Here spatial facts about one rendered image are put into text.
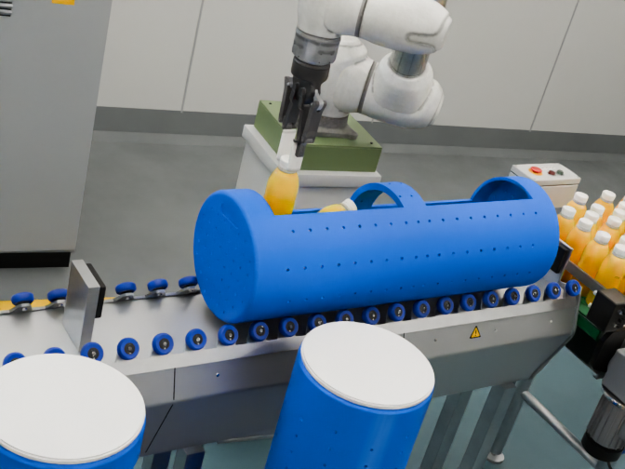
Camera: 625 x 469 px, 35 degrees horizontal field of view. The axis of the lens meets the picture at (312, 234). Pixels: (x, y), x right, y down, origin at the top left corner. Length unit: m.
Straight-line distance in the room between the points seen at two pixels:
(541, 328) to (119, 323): 1.15
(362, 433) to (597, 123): 4.98
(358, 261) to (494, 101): 4.08
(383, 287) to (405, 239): 0.12
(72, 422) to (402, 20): 0.92
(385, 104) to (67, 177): 1.45
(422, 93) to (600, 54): 3.79
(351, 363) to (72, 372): 0.55
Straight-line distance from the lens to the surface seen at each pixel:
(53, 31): 3.56
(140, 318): 2.18
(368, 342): 2.09
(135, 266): 4.13
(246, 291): 2.05
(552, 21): 6.16
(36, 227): 3.89
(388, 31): 1.91
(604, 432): 2.89
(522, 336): 2.68
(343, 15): 1.91
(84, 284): 1.99
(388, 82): 2.76
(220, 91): 5.30
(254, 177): 2.99
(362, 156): 2.90
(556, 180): 3.06
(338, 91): 2.82
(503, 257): 2.43
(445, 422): 3.09
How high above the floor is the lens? 2.16
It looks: 27 degrees down
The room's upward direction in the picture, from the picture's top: 15 degrees clockwise
